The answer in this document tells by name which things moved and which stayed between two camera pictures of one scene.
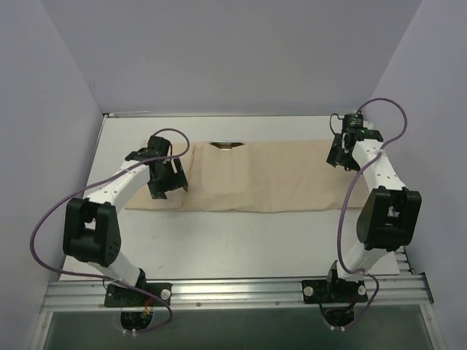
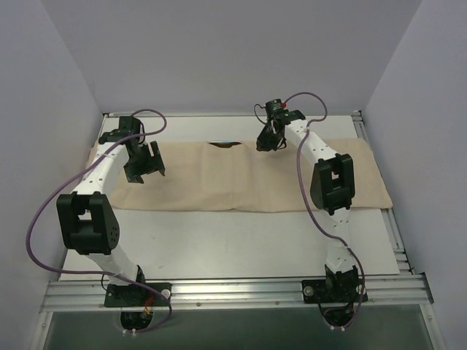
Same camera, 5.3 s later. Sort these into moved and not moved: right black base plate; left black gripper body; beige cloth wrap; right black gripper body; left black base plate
Moved: left black gripper body; right black gripper body
Not moved: left black base plate; beige cloth wrap; right black base plate
